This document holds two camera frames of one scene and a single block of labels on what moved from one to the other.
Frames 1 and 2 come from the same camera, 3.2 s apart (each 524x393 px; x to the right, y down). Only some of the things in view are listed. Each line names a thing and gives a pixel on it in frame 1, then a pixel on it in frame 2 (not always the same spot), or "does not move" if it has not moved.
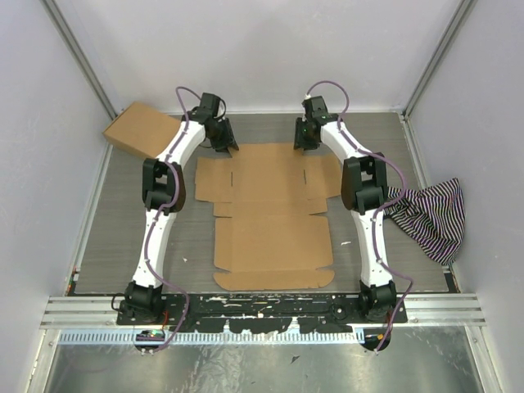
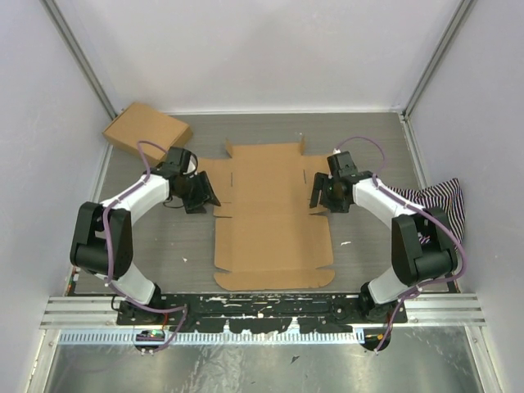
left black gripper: [228, 140] -> [196, 205]
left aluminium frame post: [58, 21] does not move
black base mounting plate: [285, 313] does not move
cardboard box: [270, 240] does not move
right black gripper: [299, 142] -> [322, 182]
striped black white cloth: [433, 217] does not move
